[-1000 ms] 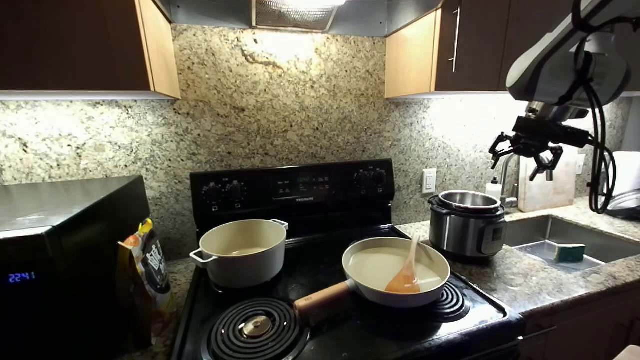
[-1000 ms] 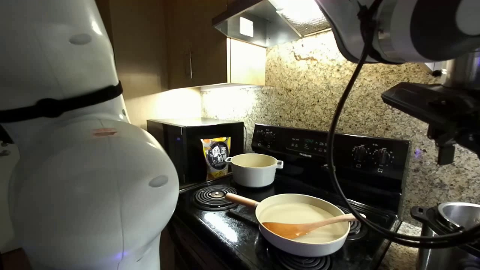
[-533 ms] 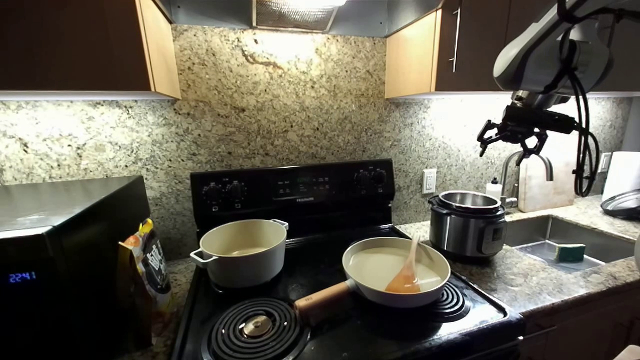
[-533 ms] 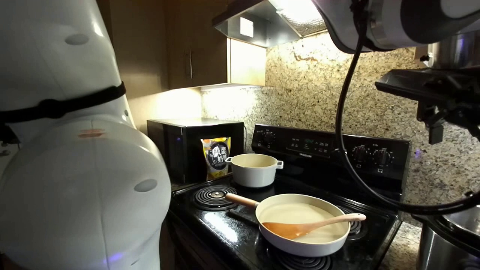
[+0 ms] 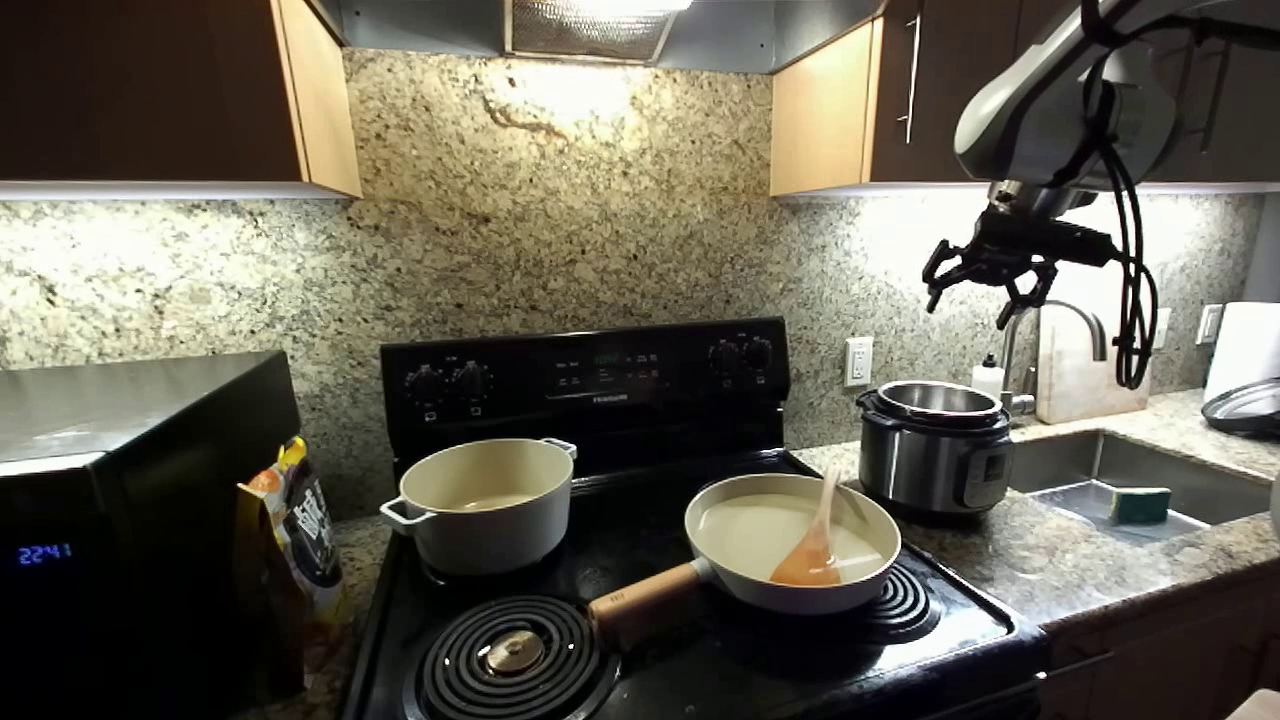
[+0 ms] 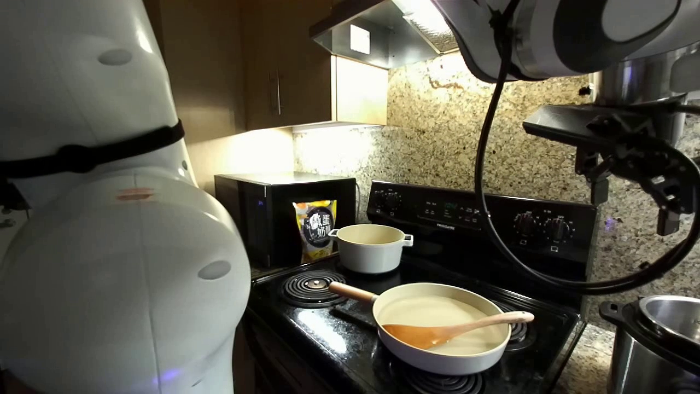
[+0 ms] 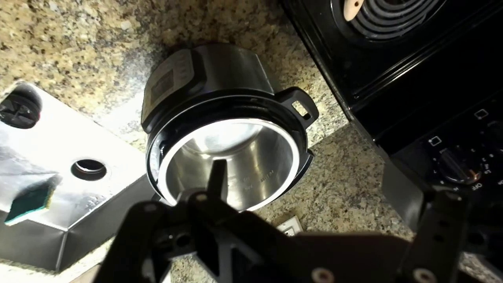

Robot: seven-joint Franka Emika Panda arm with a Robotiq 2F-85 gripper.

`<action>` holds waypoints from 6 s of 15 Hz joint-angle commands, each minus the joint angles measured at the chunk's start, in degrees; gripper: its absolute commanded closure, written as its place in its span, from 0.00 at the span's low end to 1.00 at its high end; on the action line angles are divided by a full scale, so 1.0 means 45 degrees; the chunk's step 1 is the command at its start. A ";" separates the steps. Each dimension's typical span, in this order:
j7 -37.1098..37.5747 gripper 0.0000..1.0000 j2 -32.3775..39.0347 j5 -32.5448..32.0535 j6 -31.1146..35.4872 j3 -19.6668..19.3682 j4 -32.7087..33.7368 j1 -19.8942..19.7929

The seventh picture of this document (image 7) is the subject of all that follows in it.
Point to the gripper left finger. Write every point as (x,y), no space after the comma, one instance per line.
(220,232)

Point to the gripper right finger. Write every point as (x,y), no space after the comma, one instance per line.
(436,243)

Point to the black stove knob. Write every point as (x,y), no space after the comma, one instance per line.
(456,167)

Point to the silver black electric pressure cooker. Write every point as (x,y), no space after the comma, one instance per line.
(232,74)

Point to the black stove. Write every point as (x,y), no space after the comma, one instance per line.
(424,86)

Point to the green yellow sponge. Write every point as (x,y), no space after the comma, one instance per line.
(29,200)

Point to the steel inner pot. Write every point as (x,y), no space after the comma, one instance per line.
(255,165)

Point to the black coil burner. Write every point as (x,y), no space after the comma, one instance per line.
(393,17)

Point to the black sink stopper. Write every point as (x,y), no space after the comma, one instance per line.
(19,110)

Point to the stainless steel sink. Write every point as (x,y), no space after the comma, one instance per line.
(67,129)

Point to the white wall socket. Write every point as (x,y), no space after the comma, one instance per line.
(290,226)

